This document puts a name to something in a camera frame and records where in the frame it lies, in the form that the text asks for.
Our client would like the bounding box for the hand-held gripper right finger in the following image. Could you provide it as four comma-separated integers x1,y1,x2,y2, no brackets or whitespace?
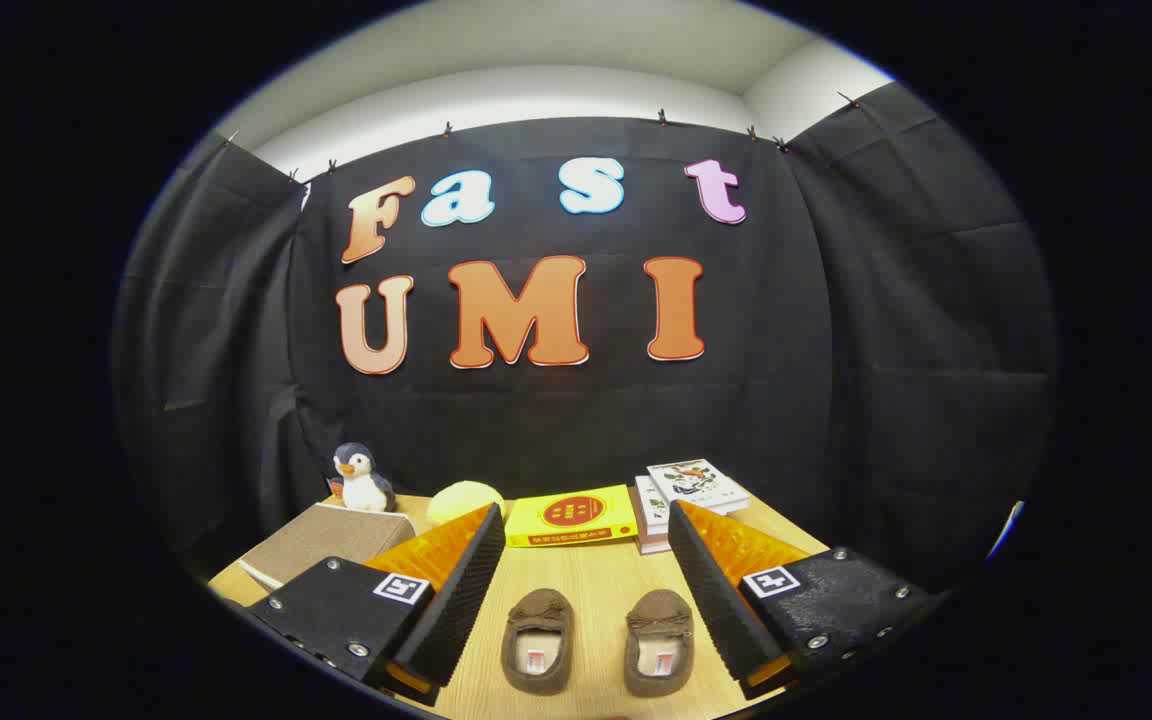
667,500,937,701

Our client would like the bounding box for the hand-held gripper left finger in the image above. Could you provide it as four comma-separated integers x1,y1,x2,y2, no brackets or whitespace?
248,503,507,706

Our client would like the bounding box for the brown fuzzy shoe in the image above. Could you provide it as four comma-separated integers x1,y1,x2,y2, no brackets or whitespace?
501,588,575,696
623,588,695,698

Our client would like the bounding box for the brown fabric storage box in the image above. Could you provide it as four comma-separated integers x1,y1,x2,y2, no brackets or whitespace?
238,502,419,593

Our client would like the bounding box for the white book with pink spine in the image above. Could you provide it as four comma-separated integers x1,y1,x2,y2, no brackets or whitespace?
628,487,674,555

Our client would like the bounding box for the yellow round plush bun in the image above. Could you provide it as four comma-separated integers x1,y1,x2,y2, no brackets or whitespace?
426,481,507,528

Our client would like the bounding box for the yellow book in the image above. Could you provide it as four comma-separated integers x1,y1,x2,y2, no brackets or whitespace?
504,485,640,549

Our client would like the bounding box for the penguin plush toy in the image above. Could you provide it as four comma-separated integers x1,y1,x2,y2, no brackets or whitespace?
328,443,397,513

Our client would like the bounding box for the black backdrop cloth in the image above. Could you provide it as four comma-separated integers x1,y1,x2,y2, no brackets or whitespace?
114,82,1057,591

